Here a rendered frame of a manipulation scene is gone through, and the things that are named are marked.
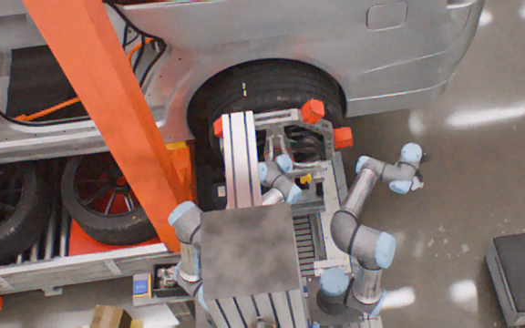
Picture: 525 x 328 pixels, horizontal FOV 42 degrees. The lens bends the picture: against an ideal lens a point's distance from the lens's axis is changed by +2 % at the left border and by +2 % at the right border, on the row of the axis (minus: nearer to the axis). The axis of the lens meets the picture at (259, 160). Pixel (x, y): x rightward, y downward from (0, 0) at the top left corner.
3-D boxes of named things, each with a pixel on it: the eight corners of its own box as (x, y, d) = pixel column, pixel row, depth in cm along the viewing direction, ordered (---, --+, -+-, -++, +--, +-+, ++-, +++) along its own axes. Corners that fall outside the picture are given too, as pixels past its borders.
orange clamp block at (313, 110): (312, 111, 314) (323, 101, 307) (314, 126, 310) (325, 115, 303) (299, 108, 311) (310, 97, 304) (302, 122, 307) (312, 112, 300)
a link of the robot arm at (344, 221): (316, 250, 245) (359, 169, 278) (345, 261, 242) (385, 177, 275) (319, 228, 237) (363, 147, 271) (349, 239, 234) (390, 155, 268)
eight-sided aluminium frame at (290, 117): (333, 162, 354) (331, 102, 307) (334, 173, 350) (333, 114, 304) (231, 176, 356) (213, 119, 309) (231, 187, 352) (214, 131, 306)
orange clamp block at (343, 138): (331, 136, 334) (349, 134, 334) (334, 149, 330) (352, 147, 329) (331, 128, 328) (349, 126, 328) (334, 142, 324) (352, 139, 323)
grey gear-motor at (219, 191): (242, 187, 409) (234, 158, 379) (249, 251, 387) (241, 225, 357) (213, 191, 410) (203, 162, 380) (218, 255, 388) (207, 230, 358)
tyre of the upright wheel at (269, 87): (344, 55, 319) (204, 63, 314) (352, 95, 307) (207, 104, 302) (327, 132, 375) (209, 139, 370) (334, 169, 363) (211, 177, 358)
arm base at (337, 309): (355, 313, 288) (355, 305, 279) (319, 317, 288) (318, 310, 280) (349, 280, 295) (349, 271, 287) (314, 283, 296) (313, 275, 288)
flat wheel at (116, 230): (166, 130, 413) (156, 108, 393) (202, 218, 380) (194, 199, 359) (62, 171, 406) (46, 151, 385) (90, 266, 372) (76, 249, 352)
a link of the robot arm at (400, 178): (380, 188, 271) (389, 163, 274) (407, 197, 268) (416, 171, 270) (379, 181, 264) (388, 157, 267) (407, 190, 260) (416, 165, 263)
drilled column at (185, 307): (195, 302, 383) (180, 276, 347) (195, 320, 378) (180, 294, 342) (178, 305, 384) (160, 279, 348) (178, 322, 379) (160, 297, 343)
